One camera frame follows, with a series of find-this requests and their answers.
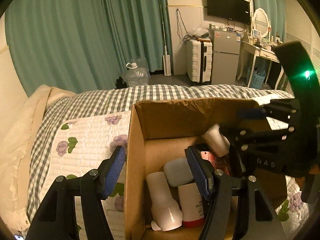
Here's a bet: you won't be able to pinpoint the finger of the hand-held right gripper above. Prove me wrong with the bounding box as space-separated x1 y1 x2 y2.
236 99 300 123
218 126 295 151

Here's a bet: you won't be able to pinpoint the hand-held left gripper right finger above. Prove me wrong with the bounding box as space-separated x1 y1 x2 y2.
184 145 287 240

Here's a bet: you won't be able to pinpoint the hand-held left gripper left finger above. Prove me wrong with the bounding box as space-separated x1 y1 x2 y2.
25 145 126 240

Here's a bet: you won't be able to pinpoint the white earbuds case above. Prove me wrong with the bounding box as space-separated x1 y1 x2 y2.
164 157 194 187

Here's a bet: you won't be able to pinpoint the pink packet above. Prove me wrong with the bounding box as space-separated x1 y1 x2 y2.
200 151 232 177

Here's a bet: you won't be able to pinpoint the white bottle with red cap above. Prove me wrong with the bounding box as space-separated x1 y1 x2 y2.
177 182 205 228

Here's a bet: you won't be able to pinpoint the white cylindrical container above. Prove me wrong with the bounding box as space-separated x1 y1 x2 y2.
202 124 231 155

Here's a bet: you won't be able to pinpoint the white flared plug device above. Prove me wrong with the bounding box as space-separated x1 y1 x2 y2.
146 171 183 232

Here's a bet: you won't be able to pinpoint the brown cardboard box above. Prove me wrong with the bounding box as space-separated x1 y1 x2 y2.
124 97 288 240

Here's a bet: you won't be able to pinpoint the blue plastic basket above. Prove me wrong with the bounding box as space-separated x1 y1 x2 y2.
247 66 267 90

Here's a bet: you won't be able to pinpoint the grey two-door fridge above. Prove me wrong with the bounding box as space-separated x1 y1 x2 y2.
209 28 242 85

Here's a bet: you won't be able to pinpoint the white dressing table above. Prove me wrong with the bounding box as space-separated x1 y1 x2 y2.
236 40 282 80

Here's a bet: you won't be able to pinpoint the grey gingham bed sheet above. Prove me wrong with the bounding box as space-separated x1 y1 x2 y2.
26 84 294 223

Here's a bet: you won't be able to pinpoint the white ribbed suitcase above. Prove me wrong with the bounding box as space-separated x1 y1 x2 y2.
186 39 213 83

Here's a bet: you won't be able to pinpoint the white oval vanity mirror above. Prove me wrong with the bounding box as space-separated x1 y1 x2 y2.
251 8 272 39

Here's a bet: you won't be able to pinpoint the clear plastic bag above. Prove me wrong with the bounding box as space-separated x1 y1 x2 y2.
190 27 210 40

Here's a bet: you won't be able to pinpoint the white flat mop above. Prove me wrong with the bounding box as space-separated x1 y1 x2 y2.
159 4 173 77

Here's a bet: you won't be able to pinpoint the clear plastic water jug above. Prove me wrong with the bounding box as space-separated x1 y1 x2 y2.
122 58 150 88

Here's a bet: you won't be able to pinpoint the beige pillow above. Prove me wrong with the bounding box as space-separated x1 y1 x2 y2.
0 84 77 232

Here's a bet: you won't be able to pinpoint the white louvered wardrobe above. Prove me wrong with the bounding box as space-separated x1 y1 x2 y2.
282 0 320 63

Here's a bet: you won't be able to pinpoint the white headboard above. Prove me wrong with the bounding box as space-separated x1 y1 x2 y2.
0 15 29 140

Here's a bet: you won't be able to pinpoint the narrow green curtain panel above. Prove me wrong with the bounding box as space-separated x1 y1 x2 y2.
100 0 173 75

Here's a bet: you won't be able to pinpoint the wide green curtain panel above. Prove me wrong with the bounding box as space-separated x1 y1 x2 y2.
5 0 120 98

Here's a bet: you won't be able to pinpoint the black wall television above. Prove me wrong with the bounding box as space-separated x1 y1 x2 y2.
205 0 251 25

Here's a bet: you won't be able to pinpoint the black wall cables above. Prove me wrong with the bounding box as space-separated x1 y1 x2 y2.
176 9 190 42

